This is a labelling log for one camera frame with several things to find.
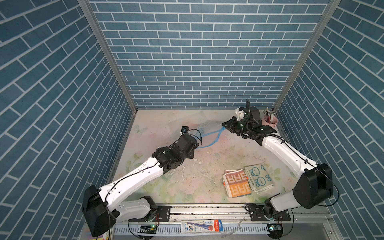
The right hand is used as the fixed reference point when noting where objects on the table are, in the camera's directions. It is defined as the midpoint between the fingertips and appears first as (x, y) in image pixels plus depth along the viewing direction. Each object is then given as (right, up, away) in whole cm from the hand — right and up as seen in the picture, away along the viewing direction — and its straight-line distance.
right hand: (223, 123), depth 81 cm
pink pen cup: (+33, +4, +17) cm, 38 cm away
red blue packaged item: (-11, -48, -11) cm, 50 cm away
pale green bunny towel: (+21, -31, +4) cm, 37 cm away
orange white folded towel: (+7, -33, 0) cm, 33 cm away
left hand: (-16, -12, -4) cm, 21 cm away
